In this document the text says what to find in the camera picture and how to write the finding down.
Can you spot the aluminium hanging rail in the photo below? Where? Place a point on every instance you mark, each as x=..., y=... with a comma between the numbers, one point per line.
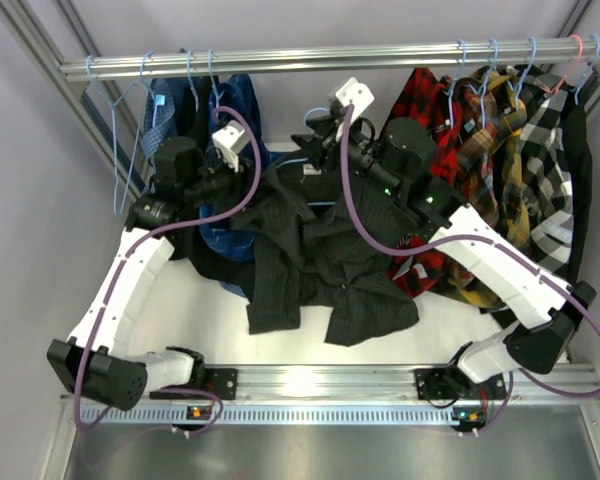
x=446, y=55

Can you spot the red black plaid shirt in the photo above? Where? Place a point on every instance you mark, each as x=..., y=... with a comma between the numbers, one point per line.
x=420, y=273

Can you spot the dark grey pinstripe shirt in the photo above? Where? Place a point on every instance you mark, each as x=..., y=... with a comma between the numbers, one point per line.
x=315, y=257

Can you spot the blue plaid shirt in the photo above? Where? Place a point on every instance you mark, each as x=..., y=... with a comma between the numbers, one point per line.
x=238, y=93

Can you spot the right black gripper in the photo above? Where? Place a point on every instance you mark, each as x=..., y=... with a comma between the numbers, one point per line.
x=318, y=145

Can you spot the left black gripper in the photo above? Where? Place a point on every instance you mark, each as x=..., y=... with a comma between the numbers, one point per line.
x=241, y=179

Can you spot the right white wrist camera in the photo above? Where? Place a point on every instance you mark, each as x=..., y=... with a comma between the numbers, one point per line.
x=349, y=93

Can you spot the light blue wire hanger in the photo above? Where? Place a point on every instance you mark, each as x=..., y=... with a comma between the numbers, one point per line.
x=320, y=187

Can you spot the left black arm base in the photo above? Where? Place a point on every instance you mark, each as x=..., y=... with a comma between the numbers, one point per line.
x=220, y=381

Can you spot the black hanging garment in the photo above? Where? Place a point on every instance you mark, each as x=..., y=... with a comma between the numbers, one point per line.
x=196, y=120

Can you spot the red plaid hanging shirt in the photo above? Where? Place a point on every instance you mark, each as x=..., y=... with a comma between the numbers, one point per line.
x=424, y=99

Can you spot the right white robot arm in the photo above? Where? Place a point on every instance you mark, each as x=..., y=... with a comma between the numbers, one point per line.
x=547, y=310

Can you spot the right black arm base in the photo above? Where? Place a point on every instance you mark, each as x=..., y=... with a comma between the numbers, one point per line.
x=448, y=386

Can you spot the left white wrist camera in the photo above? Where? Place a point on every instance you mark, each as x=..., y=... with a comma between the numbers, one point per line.
x=230, y=141

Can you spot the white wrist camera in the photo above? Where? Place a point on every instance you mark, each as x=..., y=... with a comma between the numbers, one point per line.
x=230, y=141
x=349, y=93

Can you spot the light blue checked shirt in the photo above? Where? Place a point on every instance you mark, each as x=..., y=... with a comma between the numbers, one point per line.
x=163, y=106

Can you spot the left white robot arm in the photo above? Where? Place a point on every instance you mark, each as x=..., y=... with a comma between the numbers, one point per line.
x=94, y=362

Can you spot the aluminium front rail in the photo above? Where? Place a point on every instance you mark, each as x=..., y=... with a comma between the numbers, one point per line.
x=347, y=395

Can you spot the black shirt far right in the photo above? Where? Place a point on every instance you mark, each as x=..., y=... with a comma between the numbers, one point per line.
x=579, y=159

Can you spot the black white plaid shirt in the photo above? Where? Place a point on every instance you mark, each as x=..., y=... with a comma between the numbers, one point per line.
x=547, y=187

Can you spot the yellow brown plaid shirt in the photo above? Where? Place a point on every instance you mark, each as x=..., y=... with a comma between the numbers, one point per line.
x=489, y=155

